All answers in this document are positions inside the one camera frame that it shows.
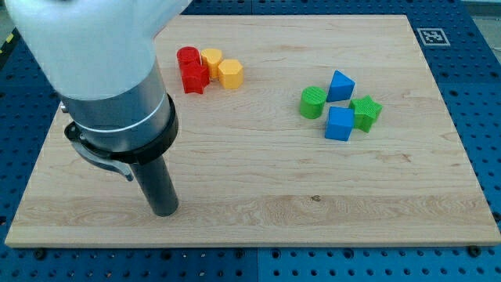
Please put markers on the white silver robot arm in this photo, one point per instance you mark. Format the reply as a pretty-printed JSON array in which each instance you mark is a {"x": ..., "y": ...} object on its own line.
[{"x": 100, "y": 57}]

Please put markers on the blue cube block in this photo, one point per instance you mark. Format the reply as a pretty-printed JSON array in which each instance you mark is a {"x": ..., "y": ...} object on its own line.
[{"x": 339, "y": 123}]

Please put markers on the blue triangle block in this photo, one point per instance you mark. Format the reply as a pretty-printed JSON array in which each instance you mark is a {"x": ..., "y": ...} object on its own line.
[{"x": 341, "y": 87}]

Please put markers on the wooden board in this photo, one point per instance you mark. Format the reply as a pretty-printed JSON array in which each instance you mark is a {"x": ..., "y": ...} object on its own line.
[{"x": 250, "y": 171}]

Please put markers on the yellow hexagon block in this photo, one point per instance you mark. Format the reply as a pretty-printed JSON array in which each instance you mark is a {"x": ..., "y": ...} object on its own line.
[{"x": 230, "y": 73}]

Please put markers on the green cylinder block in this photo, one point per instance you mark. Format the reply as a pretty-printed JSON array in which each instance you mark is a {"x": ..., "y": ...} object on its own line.
[{"x": 312, "y": 102}]

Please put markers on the red star block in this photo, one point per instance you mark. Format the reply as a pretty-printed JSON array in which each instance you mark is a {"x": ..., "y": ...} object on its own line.
[{"x": 195, "y": 78}]

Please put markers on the yellow heart block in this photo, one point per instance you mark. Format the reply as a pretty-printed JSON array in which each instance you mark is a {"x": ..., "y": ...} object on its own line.
[{"x": 211, "y": 58}]

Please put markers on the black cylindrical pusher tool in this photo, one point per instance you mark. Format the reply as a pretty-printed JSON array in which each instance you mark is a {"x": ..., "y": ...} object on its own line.
[{"x": 157, "y": 187}]

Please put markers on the red cylinder block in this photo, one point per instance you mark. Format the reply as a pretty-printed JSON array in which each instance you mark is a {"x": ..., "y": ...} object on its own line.
[{"x": 187, "y": 55}]

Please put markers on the green star block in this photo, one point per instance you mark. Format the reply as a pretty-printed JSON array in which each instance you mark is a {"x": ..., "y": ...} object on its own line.
[{"x": 366, "y": 112}]

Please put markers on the white fiducial marker tag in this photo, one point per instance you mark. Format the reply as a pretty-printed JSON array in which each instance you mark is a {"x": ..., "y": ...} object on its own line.
[{"x": 432, "y": 36}]

